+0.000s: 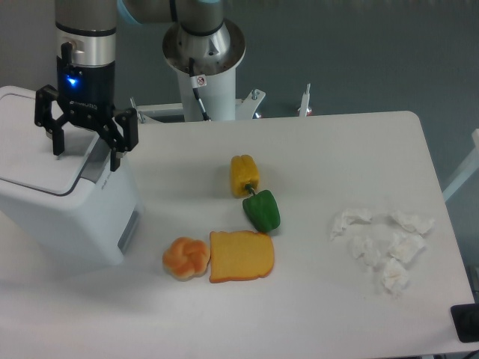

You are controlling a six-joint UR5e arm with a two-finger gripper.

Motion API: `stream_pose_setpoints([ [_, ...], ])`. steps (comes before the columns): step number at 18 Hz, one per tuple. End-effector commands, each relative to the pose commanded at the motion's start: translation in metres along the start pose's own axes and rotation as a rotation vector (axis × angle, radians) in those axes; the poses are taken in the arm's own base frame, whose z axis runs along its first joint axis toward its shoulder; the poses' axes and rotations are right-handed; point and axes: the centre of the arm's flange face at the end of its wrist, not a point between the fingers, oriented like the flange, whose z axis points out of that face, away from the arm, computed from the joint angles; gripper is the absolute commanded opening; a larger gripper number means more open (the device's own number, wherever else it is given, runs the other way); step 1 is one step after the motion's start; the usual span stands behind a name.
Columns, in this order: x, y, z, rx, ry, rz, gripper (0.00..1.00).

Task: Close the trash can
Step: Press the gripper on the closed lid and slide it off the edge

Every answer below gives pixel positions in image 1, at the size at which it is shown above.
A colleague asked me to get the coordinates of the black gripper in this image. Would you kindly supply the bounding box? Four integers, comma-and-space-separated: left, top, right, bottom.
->
34, 43, 138, 171

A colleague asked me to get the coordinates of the white trash can lid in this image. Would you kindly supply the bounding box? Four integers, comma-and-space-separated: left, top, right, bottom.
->
1, 86, 98, 195

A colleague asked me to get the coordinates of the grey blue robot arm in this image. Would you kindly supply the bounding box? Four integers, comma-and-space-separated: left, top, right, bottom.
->
34, 1, 230, 171

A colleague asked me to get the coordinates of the white trash can body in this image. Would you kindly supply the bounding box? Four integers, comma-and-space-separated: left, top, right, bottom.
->
1, 138, 142, 265

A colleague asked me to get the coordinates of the yellow bell pepper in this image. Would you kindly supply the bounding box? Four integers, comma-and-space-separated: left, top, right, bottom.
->
230, 155, 260, 197

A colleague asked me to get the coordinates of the knotted bread roll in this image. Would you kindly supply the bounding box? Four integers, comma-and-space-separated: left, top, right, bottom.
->
162, 237, 210, 281

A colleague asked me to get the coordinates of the green bell pepper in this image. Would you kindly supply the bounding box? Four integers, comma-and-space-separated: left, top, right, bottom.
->
242, 190, 281, 233

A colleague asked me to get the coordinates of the toast bread slice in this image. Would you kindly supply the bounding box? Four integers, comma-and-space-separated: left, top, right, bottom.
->
210, 230, 275, 283

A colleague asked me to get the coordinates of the crumpled tissue middle left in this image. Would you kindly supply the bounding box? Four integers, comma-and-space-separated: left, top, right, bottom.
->
351, 236, 381, 267

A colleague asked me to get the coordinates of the crumpled tissue middle right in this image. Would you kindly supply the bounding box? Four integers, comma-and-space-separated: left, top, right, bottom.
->
388, 232, 426, 264

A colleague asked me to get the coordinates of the crumpled tissue top right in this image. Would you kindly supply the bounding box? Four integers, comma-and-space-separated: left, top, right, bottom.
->
388, 210, 436, 236

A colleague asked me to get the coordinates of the crumpled tissue bottom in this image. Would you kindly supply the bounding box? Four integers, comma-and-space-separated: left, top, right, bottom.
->
376, 257, 409, 298

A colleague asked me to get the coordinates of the black device at edge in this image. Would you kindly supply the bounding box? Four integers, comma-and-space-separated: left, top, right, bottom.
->
451, 304, 479, 343

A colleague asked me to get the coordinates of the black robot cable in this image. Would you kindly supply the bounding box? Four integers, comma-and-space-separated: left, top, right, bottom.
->
186, 58, 213, 122

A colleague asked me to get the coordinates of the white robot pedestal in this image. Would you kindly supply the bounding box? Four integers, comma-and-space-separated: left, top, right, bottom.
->
162, 19, 245, 122

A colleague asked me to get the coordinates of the white pedestal foot frame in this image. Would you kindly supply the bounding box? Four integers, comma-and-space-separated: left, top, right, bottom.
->
129, 82, 315, 124

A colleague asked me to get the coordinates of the white frame at right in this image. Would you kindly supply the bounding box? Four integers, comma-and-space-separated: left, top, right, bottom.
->
442, 129, 478, 202

